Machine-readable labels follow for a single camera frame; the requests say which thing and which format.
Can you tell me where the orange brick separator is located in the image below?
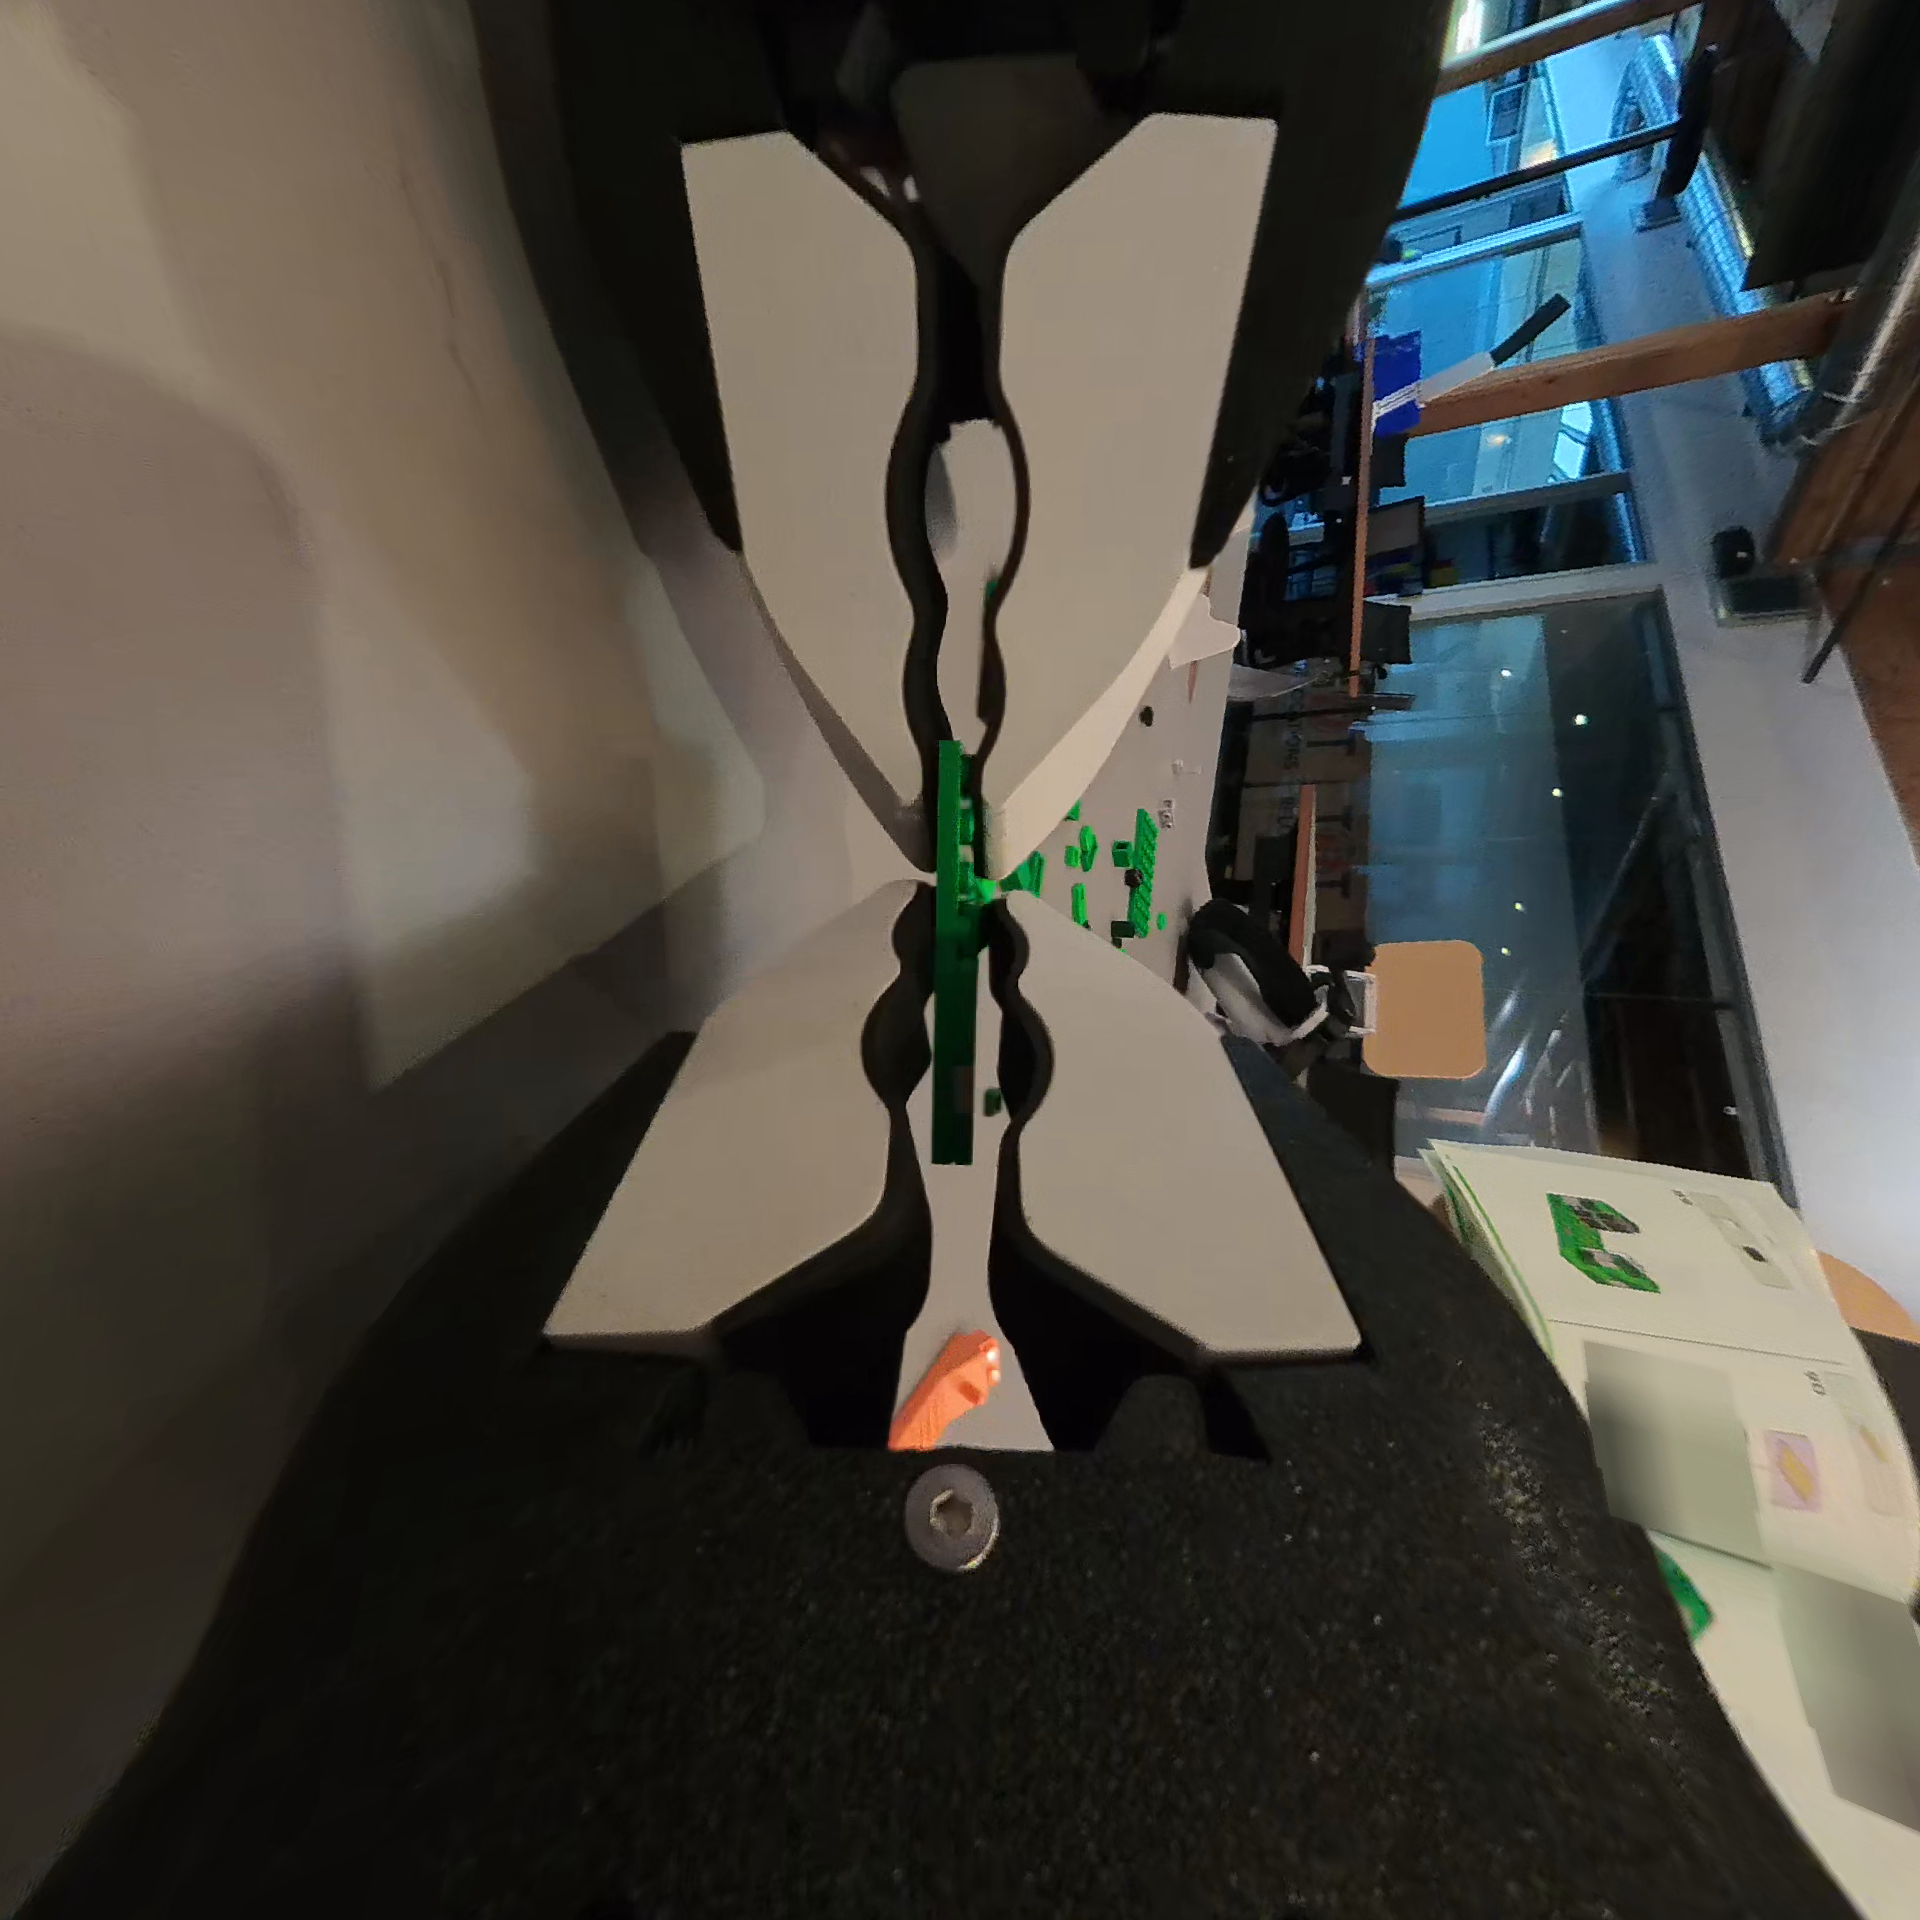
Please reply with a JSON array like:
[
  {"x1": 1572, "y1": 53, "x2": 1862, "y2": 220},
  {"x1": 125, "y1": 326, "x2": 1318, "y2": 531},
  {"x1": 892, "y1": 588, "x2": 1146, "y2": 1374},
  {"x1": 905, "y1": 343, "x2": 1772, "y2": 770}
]
[{"x1": 886, "y1": 1329, "x2": 1004, "y2": 1453}]

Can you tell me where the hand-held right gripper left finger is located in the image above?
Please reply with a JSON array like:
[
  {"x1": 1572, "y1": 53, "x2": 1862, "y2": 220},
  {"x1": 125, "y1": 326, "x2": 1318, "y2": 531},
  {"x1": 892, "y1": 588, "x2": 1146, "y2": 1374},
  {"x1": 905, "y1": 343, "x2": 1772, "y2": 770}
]
[{"x1": 544, "y1": 883, "x2": 938, "y2": 1452}]

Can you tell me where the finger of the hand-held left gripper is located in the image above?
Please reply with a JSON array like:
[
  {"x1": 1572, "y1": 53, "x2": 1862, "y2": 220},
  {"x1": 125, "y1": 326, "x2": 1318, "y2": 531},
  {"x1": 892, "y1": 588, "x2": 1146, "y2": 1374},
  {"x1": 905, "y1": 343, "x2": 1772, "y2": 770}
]
[
  {"x1": 678, "y1": 129, "x2": 965, "y2": 887},
  {"x1": 972, "y1": 111, "x2": 1280, "y2": 889}
]

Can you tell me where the long office desk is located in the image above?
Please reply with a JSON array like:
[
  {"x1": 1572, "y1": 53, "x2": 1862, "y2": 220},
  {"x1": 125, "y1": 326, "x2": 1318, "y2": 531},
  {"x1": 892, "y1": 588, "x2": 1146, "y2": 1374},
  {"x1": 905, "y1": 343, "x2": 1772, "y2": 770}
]
[{"x1": 1240, "y1": 323, "x2": 1430, "y2": 707}]

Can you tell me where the large window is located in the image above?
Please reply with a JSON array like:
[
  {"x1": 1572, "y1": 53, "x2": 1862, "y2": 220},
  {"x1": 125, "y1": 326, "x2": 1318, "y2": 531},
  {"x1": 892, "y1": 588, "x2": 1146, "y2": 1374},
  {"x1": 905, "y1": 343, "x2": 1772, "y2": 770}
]
[{"x1": 1370, "y1": 0, "x2": 1808, "y2": 602}]

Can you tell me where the tan chair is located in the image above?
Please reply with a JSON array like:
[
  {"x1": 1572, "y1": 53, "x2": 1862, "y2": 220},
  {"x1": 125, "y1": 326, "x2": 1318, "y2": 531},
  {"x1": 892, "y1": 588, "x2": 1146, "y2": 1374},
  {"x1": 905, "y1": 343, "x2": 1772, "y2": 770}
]
[
  {"x1": 1362, "y1": 939, "x2": 1489, "y2": 1082},
  {"x1": 1814, "y1": 1253, "x2": 1920, "y2": 1346}
]

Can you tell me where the wooden beam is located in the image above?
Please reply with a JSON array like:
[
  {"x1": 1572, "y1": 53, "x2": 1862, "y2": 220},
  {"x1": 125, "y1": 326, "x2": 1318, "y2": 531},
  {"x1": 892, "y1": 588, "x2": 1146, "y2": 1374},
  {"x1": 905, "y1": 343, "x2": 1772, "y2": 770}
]
[{"x1": 1409, "y1": 293, "x2": 1862, "y2": 441}]

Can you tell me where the open instruction booklet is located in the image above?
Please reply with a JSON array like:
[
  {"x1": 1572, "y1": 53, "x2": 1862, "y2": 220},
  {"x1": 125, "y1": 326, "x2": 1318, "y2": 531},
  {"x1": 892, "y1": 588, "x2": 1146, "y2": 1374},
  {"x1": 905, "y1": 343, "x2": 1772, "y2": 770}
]
[{"x1": 1417, "y1": 1135, "x2": 1920, "y2": 1853}]

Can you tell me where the green studded lego plate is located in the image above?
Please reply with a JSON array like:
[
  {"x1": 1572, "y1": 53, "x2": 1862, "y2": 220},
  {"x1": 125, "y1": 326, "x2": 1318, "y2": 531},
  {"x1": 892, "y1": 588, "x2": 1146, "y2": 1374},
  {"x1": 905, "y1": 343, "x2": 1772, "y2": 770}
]
[{"x1": 1110, "y1": 806, "x2": 1173, "y2": 946}]

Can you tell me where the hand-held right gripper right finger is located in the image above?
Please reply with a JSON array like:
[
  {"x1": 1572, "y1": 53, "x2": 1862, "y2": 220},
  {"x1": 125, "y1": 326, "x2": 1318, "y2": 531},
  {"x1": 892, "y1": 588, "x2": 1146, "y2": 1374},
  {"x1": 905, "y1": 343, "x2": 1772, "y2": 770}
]
[{"x1": 982, "y1": 900, "x2": 1365, "y2": 1453}]

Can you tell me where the green lego plate assembly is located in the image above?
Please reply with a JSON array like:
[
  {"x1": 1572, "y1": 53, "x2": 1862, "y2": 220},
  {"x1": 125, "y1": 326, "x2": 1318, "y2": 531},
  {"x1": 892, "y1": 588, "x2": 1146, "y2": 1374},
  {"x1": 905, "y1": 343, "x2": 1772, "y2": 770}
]
[{"x1": 927, "y1": 735, "x2": 1004, "y2": 1167}]

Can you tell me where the black and white device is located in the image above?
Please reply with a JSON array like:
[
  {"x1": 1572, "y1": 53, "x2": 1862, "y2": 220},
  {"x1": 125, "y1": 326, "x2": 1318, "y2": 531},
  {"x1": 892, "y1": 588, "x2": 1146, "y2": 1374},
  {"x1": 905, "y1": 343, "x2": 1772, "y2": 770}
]
[{"x1": 1182, "y1": 895, "x2": 1385, "y2": 1070}]

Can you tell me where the glass partition wall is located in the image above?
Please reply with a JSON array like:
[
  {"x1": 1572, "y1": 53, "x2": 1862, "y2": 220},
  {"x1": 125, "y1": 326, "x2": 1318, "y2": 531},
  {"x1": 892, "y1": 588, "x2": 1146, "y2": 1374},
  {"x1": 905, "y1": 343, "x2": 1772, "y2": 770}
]
[{"x1": 1358, "y1": 591, "x2": 1793, "y2": 1187}]

